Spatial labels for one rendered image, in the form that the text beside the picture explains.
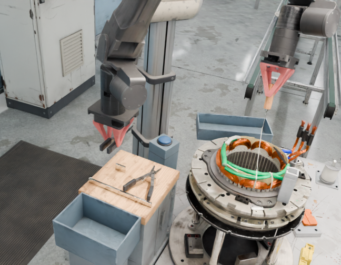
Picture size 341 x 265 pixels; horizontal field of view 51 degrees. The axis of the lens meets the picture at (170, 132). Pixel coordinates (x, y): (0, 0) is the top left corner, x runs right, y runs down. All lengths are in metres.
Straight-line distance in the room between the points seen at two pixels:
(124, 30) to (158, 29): 0.48
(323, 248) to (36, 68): 2.43
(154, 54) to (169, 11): 0.16
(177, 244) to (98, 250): 0.38
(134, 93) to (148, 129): 0.62
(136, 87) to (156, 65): 0.52
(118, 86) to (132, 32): 0.11
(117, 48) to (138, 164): 0.39
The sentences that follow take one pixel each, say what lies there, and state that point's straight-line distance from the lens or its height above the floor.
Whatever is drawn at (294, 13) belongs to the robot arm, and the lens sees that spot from 0.87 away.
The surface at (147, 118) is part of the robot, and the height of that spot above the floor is 1.01.
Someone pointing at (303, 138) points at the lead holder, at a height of 1.20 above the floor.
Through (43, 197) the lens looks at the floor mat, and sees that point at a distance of 2.47.
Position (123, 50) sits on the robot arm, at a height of 1.43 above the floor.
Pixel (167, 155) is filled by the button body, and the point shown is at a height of 1.01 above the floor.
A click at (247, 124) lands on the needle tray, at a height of 1.03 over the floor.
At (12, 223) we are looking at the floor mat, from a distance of 2.36.
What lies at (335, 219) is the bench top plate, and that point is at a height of 0.78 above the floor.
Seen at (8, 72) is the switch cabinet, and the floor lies 0.35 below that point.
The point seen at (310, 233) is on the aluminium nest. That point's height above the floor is 0.80.
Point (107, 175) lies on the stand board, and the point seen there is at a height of 1.07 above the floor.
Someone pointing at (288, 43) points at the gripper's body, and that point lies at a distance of 0.86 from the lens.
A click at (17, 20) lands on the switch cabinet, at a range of 3.01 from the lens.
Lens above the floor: 1.70
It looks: 33 degrees down
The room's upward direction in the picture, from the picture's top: 6 degrees clockwise
